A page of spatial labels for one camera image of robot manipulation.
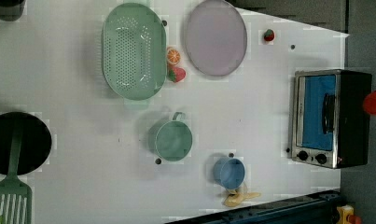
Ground red ketchup bottle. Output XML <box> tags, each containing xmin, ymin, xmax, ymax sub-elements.
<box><xmin>363</xmin><ymin>91</ymin><xmax>376</xmax><ymax>115</ymax></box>

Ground black toaster oven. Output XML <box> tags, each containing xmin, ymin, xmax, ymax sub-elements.
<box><xmin>291</xmin><ymin>69</ymin><xmax>372</xmax><ymax>169</ymax></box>

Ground pink strawberry toy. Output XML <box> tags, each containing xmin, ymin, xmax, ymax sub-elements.
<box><xmin>168</xmin><ymin>66</ymin><xmax>187</xmax><ymax>83</ymax></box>

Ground orange slice toy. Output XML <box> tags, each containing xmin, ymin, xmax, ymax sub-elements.
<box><xmin>166</xmin><ymin>47</ymin><xmax>181</xmax><ymax>66</ymax></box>

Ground blue cup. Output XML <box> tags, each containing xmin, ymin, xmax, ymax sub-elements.
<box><xmin>213</xmin><ymin>157</ymin><xmax>245</xmax><ymax>189</ymax></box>

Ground lilac oval plate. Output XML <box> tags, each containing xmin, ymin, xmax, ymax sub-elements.
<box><xmin>184</xmin><ymin>0</ymin><xmax>247</xmax><ymax>76</ymax></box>

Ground green oval colander basket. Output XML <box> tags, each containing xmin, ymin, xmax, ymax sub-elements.
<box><xmin>102</xmin><ymin>3</ymin><xmax>167</xmax><ymax>101</ymax></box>

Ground yellow banana peel toy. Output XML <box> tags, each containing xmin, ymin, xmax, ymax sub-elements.
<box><xmin>224</xmin><ymin>183</ymin><xmax>260</xmax><ymax>207</ymax></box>

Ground small red strawberry toy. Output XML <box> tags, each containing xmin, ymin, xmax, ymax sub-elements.
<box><xmin>263</xmin><ymin>29</ymin><xmax>275</xmax><ymax>42</ymax></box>

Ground yellow red object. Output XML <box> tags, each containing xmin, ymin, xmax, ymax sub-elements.
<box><xmin>337</xmin><ymin>205</ymin><xmax>362</xmax><ymax>224</ymax></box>

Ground green slotted spatula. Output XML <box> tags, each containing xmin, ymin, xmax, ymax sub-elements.
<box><xmin>0</xmin><ymin>119</ymin><xmax>33</xmax><ymax>224</ymax></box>

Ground black cylinder cup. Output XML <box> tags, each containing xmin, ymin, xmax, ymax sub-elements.
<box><xmin>0</xmin><ymin>0</ymin><xmax>26</xmax><ymax>21</ymax></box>

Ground green cup with handle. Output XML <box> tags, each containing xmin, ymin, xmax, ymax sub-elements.
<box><xmin>148</xmin><ymin>112</ymin><xmax>193</xmax><ymax>161</ymax></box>

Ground dark blue metal frame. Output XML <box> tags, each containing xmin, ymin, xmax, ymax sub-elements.
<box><xmin>167</xmin><ymin>190</ymin><xmax>346</xmax><ymax>224</ymax></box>

